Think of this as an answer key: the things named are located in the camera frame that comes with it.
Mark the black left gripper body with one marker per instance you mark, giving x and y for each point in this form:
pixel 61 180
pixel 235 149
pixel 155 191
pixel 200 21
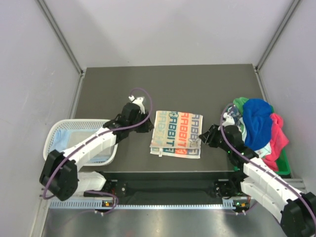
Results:
pixel 141 117

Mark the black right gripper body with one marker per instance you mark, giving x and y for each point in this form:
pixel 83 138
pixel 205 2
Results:
pixel 217 140

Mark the orange teal printed cloth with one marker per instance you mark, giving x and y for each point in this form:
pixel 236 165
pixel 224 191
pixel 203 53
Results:
pixel 176 134

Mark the light blue towel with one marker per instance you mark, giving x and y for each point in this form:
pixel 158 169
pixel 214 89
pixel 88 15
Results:
pixel 61 139

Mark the white grey cloth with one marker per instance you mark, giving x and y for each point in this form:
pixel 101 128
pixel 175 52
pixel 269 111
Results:
pixel 79 136

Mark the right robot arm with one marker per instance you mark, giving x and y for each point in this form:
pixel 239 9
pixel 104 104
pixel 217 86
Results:
pixel 294 210

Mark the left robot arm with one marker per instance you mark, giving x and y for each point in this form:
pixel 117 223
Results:
pixel 61 174

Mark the patterned white blue cloth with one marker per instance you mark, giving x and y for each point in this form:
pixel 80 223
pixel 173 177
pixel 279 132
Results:
pixel 234 112

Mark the royal blue cloth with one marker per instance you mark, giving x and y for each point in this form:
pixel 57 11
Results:
pixel 258 123

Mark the pink cloth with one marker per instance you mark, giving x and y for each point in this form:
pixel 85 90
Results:
pixel 277 143

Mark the green plastic tray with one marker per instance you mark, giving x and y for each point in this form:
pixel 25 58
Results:
pixel 282 162

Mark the white perforated plastic basket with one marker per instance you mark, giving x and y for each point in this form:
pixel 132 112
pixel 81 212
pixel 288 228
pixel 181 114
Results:
pixel 76 124

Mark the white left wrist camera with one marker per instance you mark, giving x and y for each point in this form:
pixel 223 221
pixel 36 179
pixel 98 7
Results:
pixel 140 101

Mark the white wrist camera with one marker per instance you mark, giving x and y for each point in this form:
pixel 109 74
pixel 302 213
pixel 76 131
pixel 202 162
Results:
pixel 228 120
pixel 140 101

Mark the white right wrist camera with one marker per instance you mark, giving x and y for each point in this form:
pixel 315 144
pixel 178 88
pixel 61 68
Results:
pixel 228 120

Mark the black table front rail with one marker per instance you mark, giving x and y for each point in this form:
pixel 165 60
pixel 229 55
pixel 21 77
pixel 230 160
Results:
pixel 193 185

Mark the aluminium frame left post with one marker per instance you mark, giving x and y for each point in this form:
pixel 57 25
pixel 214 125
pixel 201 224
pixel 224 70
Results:
pixel 60 36

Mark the aluminium frame post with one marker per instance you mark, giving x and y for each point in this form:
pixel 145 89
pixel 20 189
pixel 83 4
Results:
pixel 276 36
pixel 60 36

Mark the aluminium frame right post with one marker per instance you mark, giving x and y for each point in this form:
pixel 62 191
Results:
pixel 276 36

